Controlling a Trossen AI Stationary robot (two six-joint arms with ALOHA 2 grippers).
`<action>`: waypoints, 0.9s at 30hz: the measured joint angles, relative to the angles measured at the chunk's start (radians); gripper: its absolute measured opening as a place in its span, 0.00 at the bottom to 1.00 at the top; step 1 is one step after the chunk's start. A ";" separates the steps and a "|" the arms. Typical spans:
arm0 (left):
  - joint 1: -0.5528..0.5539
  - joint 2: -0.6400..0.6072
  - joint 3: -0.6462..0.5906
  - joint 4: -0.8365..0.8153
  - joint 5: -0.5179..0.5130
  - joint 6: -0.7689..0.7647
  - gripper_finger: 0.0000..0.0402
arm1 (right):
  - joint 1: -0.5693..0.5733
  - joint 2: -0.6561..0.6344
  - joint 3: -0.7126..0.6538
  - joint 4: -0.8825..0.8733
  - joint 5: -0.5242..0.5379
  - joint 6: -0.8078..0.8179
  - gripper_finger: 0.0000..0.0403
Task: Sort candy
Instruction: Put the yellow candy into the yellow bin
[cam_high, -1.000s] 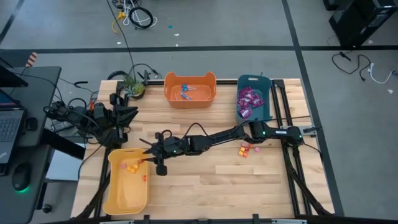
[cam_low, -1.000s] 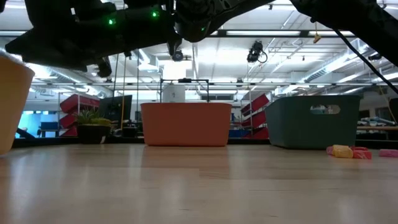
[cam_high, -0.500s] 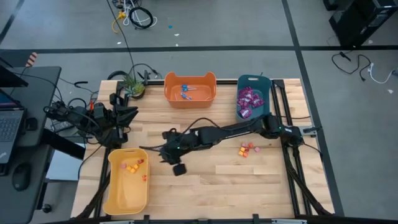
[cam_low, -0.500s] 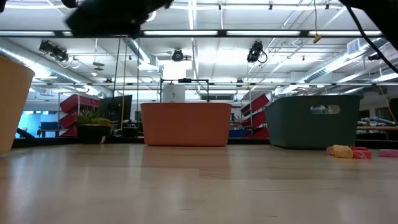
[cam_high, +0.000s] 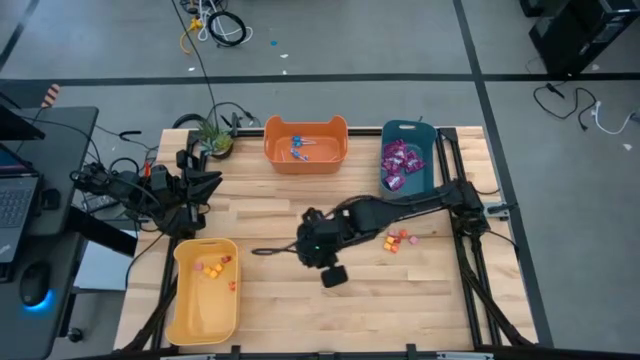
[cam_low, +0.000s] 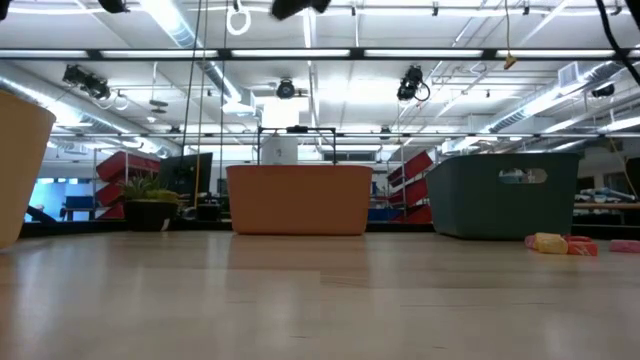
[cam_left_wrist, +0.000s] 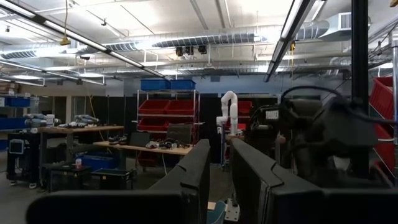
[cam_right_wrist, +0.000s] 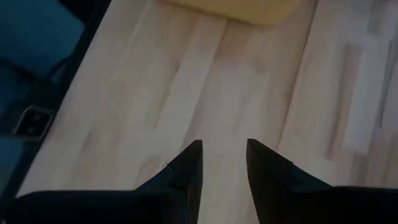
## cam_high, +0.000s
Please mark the yellow plastic bin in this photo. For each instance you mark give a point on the yellow plastic bin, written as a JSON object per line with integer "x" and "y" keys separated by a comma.
{"x": 205, "y": 310}

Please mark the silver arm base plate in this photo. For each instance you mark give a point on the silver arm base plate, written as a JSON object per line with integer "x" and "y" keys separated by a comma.
{"x": 495, "y": 215}

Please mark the orange black striped object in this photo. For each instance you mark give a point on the orange black striped object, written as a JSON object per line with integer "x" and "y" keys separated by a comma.
{"x": 50, "y": 95}

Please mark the black computer mouse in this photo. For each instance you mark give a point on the black computer mouse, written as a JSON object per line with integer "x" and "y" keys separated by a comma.
{"x": 34, "y": 283}

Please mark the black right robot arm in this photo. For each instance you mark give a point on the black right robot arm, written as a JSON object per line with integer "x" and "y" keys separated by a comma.
{"x": 400, "y": 210}

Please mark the purple Skittles candy bag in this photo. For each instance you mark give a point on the purple Skittles candy bag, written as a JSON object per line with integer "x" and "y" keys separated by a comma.
{"x": 390, "y": 164}
{"x": 395, "y": 181}
{"x": 401, "y": 156}
{"x": 395, "y": 147}
{"x": 414, "y": 162}

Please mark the teal plastic bin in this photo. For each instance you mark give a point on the teal plastic bin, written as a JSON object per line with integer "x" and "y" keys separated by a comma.
{"x": 420, "y": 180}

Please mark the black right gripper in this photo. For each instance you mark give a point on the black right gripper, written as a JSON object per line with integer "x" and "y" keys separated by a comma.
{"x": 320, "y": 240}

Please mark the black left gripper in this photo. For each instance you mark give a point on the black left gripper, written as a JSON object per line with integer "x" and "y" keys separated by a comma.
{"x": 167, "y": 185}

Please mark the black aluminium table frame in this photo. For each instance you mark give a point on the black aluminium table frame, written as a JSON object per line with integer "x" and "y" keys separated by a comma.
{"x": 247, "y": 132}

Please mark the small red tag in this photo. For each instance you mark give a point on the small red tag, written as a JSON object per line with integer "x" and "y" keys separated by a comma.
{"x": 148, "y": 170}

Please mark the black monitor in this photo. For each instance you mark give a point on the black monitor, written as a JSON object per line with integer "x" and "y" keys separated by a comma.
{"x": 17, "y": 127}

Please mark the silver metal bracket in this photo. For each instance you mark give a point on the silver metal bracket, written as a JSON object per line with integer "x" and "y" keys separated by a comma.
{"x": 465, "y": 356}
{"x": 187, "y": 357}

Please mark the black equipment case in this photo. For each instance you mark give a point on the black equipment case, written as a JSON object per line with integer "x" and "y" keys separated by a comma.
{"x": 575, "y": 35}

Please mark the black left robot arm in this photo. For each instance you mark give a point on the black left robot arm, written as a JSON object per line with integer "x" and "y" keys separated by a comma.
{"x": 110, "y": 182}

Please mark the black desk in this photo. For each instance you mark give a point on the black desk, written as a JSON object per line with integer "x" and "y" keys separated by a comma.
{"x": 65, "y": 150}

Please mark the small potted green plant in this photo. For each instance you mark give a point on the small potted green plant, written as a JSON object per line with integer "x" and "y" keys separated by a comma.
{"x": 217, "y": 142}

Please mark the dark laptop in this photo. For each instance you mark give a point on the dark laptop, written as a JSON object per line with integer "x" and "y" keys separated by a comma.
{"x": 15, "y": 210}

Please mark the black caster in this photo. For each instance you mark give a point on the black caster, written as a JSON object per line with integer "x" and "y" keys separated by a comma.
{"x": 75, "y": 335}

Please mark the white panel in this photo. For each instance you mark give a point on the white panel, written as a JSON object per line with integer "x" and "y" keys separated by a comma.
{"x": 102, "y": 270}

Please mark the orange plastic bin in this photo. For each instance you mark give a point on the orange plastic bin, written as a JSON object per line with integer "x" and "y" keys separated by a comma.
{"x": 320, "y": 165}

